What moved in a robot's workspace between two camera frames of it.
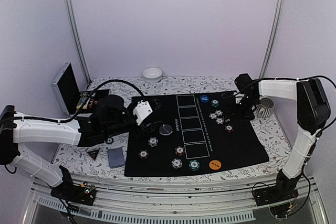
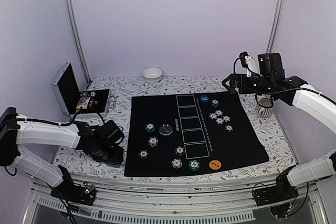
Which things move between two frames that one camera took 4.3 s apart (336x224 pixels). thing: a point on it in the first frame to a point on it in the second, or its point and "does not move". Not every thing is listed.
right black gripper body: x=245 y=108 to x=264 y=85
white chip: x=176 y=163 does not move
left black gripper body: x=114 y=129 to x=104 y=155
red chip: x=229 y=128 does not move
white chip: x=212 y=116 does not move
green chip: x=214 y=103 does not move
